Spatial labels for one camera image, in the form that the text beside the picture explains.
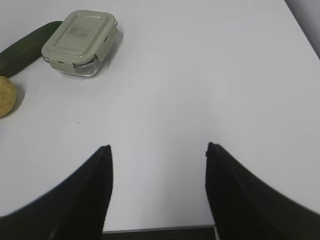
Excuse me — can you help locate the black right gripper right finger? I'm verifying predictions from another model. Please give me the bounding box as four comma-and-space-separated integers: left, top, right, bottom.
205, 142, 320, 240

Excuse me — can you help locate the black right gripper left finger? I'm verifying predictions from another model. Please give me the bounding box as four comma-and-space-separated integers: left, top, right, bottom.
0, 145, 112, 240

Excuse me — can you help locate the yellow lemon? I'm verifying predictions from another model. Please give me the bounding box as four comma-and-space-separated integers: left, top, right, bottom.
0, 76, 17, 118

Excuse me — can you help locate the green lid glass container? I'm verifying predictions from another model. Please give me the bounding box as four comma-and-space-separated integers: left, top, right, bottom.
41, 10, 118, 77

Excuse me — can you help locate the dark green cucumber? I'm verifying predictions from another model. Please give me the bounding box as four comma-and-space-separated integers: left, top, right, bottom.
0, 21, 62, 78

